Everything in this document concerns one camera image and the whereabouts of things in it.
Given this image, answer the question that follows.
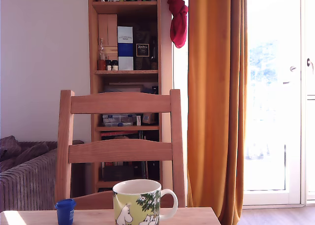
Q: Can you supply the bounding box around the blue coffee capsule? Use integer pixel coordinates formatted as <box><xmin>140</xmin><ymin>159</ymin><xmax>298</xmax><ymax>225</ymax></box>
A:
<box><xmin>54</xmin><ymin>198</ymin><xmax>77</xmax><ymax>225</ymax></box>

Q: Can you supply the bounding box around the small brown cardboard box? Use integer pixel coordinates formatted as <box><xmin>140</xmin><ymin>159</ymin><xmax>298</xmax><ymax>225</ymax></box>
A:
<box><xmin>142</xmin><ymin>113</ymin><xmax>157</xmax><ymax>125</ymax></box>

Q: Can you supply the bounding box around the wooden ladder-back chair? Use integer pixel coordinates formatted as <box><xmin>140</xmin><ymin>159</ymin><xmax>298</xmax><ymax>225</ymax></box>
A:
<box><xmin>54</xmin><ymin>89</ymin><xmax>186</xmax><ymax>210</ymax></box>

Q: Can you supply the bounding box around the clear plastic storage box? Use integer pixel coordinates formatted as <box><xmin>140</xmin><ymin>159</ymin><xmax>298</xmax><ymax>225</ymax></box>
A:
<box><xmin>102</xmin><ymin>113</ymin><xmax>137</xmax><ymax>127</ymax></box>

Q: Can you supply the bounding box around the red book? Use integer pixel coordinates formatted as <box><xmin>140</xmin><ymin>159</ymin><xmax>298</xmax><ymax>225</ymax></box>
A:
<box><xmin>100</xmin><ymin>130</ymin><xmax>139</xmax><ymax>137</ymax></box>

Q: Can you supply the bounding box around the dark glass bottle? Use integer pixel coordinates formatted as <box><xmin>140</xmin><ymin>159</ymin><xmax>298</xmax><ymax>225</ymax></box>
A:
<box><xmin>150</xmin><ymin>39</ymin><xmax>158</xmax><ymax>70</ymax></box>

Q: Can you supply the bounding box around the black whisky box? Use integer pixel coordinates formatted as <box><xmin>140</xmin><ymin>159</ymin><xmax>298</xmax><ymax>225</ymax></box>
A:
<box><xmin>133</xmin><ymin>25</ymin><xmax>152</xmax><ymax>71</ymax></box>

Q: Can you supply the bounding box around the orange curtain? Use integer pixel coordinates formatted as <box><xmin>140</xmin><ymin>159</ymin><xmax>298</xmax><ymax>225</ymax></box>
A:
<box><xmin>187</xmin><ymin>0</ymin><xmax>248</xmax><ymax>225</ymax></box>

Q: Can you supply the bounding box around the white and blue box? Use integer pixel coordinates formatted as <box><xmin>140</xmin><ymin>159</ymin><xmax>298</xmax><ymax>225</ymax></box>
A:
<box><xmin>117</xmin><ymin>26</ymin><xmax>134</xmax><ymax>71</ymax></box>

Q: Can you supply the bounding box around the clear glass bottle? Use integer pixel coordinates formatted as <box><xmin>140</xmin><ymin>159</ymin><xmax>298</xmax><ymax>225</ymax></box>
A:
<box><xmin>99</xmin><ymin>37</ymin><xmax>106</xmax><ymax>61</ymax></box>

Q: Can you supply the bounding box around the knotted red cloth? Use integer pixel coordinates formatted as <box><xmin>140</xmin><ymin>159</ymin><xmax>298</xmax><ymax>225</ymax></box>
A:
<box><xmin>166</xmin><ymin>0</ymin><xmax>189</xmax><ymax>49</ymax></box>

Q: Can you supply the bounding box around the light wooden box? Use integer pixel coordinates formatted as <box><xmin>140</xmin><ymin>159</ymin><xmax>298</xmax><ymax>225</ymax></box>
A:
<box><xmin>97</xmin><ymin>14</ymin><xmax>118</xmax><ymax>61</ymax></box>

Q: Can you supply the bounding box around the green cartoon print mug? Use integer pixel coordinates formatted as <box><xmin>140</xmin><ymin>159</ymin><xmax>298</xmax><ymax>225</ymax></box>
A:
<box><xmin>112</xmin><ymin>179</ymin><xmax>179</xmax><ymax>225</ymax></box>

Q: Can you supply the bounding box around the tall wooden bookshelf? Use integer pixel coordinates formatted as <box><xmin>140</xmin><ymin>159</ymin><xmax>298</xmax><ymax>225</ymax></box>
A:
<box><xmin>88</xmin><ymin>0</ymin><xmax>173</xmax><ymax>194</ymax></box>

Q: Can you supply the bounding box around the white glass balcony door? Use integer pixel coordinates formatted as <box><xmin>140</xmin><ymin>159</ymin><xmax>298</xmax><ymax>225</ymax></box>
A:
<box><xmin>243</xmin><ymin>0</ymin><xmax>315</xmax><ymax>206</ymax></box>

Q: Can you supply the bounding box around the brown corduroy cushion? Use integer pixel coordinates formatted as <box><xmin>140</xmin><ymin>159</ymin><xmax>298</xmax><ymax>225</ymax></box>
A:
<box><xmin>0</xmin><ymin>135</ymin><xmax>50</xmax><ymax>173</ymax></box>

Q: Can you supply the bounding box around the brown corduroy sofa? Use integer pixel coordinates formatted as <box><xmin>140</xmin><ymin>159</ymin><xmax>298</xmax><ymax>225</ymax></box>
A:
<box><xmin>0</xmin><ymin>135</ymin><xmax>85</xmax><ymax>213</ymax></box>

